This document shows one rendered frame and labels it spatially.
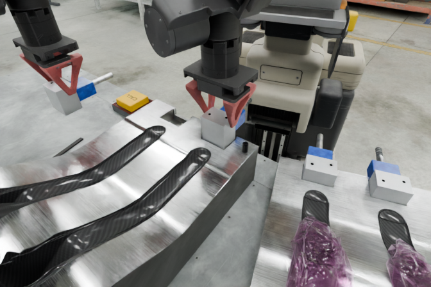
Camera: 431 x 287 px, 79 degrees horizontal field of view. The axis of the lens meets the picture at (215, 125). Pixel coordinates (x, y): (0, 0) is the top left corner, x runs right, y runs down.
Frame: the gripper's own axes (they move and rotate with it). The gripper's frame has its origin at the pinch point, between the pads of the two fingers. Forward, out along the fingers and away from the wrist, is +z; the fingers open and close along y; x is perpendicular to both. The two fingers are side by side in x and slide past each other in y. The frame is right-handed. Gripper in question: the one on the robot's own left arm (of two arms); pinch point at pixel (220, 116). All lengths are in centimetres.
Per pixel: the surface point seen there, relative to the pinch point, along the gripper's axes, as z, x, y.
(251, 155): 4.5, -1.1, 7.0
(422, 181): 97, 120, 58
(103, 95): 12.7, 2.6, -44.6
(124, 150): 4.5, -13.0, -12.0
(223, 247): 13.0, -13.5, 10.0
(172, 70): 95, 137, -161
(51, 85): -3.3, -13.8, -29.6
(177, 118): 6.2, 0.9, -12.1
